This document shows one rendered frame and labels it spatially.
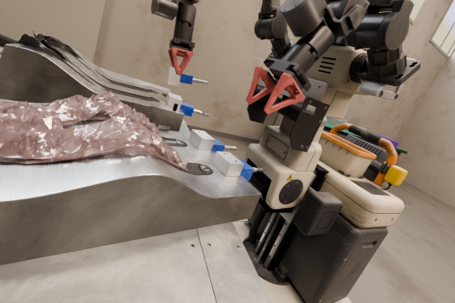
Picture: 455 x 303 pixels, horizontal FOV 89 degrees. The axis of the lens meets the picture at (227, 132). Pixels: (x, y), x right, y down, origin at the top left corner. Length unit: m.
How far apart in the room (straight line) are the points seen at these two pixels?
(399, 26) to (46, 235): 0.68
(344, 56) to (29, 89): 0.78
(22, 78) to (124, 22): 2.56
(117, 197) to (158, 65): 2.97
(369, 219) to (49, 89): 1.00
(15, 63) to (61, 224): 0.41
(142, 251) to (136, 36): 2.94
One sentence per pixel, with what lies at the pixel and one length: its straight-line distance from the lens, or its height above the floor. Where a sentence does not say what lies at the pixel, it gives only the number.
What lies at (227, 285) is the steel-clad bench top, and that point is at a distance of 0.34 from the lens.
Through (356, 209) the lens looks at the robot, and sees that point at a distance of 0.98.
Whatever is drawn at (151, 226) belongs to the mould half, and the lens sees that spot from 0.34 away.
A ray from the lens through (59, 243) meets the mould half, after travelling 0.31.
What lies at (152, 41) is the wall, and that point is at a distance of 3.18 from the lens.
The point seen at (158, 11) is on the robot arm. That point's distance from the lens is 0.75.
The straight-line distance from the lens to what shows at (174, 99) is 0.65.
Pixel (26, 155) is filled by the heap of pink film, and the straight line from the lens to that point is 0.32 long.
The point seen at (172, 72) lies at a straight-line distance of 0.75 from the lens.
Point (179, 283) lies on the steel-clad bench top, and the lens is 0.32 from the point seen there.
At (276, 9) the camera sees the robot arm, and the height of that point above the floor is 1.29.
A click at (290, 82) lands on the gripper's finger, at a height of 1.05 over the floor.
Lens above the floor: 1.04
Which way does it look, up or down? 14 degrees down
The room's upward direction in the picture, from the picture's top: 21 degrees clockwise
